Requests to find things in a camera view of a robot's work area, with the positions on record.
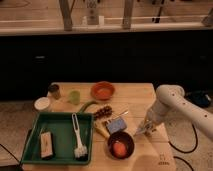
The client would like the green plastic tray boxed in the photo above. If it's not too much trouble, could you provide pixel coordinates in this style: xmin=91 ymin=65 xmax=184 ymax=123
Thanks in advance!
xmin=21 ymin=112 xmax=93 ymax=165

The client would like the green cup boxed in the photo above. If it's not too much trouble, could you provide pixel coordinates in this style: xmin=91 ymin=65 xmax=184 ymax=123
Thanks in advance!
xmin=69 ymin=90 xmax=80 ymax=105

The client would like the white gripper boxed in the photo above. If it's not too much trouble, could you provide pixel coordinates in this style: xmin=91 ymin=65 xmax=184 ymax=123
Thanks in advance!
xmin=134 ymin=113 xmax=162 ymax=136

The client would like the orange bowl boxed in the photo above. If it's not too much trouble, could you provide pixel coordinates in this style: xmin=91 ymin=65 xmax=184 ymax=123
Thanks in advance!
xmin=91 ymin=81 xmax=115 ymax=100

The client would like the green vegetable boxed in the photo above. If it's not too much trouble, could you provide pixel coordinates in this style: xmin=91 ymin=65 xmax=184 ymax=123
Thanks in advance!
xmin=78 ymin=101 xmax=98 ymax=113

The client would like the dark pan with handle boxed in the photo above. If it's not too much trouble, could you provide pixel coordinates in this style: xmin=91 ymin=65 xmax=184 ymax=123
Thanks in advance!
xmin=94 ymin=123 xmax=135 ymax=160

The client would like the blue towel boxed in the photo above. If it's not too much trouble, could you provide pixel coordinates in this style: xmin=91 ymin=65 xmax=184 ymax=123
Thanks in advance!
xmin=106 ymin=118 xmax=127 ymax=134

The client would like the orange food in pan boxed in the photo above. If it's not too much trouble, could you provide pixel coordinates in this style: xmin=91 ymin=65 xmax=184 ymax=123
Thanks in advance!
xmin=113 ymin=142 xmax=127 ymax=158

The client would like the sponge block in tray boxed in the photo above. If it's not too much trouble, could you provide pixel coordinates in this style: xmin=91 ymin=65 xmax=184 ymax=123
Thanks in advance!
xmin=40 ymin=132 xmax=54 ymax=159

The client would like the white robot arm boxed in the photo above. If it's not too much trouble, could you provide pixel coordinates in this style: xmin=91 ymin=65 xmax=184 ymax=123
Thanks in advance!
xmin=135 ymin=85 xmax=213 ymax=141

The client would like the black cable on floor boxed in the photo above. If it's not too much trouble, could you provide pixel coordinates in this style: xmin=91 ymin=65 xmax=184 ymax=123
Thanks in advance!
xmin=168 ymin=123 xmax=199 ymax=171

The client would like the white dish brush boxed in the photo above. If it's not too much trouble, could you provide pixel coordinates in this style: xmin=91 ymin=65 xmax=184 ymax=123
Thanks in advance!
xmin=71 ymin=113 xmax=88 ymax=158

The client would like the white round bowl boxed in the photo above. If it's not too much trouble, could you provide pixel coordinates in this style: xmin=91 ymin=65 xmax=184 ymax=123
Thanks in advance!
xmin=34 ymin=97 xmax=50 ymax=111

